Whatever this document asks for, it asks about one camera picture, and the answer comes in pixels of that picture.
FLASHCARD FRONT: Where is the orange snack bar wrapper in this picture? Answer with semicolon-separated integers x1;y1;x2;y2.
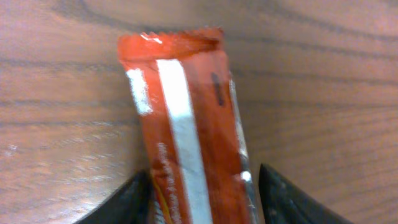
118;27;258;224

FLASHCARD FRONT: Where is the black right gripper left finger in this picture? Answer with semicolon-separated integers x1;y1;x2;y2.
75;170;152;224

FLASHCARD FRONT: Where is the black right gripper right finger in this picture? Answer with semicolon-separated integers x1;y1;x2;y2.
258;164;352;224

